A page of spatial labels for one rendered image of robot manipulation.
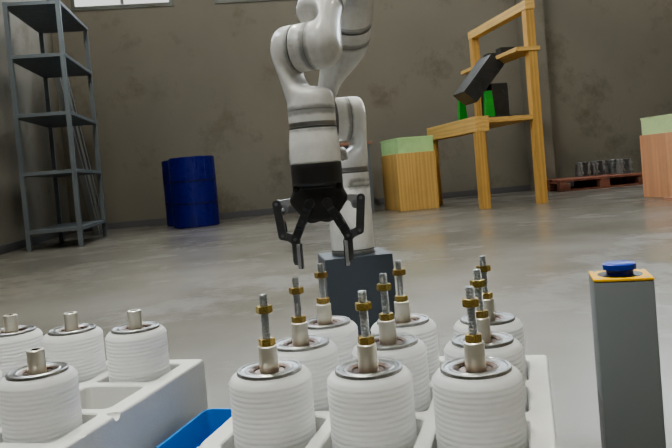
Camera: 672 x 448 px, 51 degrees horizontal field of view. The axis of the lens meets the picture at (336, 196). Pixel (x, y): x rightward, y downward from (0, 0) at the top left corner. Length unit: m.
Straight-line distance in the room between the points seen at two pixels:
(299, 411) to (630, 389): 0.41
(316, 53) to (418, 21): 8.81
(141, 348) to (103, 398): 0.09
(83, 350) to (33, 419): 0.27
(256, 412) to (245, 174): 8.51
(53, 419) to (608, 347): 0.69
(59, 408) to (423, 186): 6.83
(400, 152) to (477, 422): 6.88
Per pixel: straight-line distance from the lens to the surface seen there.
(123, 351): 1.15
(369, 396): 0.76
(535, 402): 0.90
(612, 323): 0.94
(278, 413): 0.81
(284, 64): 1.03
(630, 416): 0.97
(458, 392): 0.75
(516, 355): 0.88
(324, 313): 1.04
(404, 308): 1.02
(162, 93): 9.39
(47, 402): 0.96
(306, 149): 1.00
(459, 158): 9.73
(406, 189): 7.57
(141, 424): 1.07
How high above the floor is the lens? 0.47
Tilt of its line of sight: 2 degrees down
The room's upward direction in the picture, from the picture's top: 5 degrees counter-clockwise
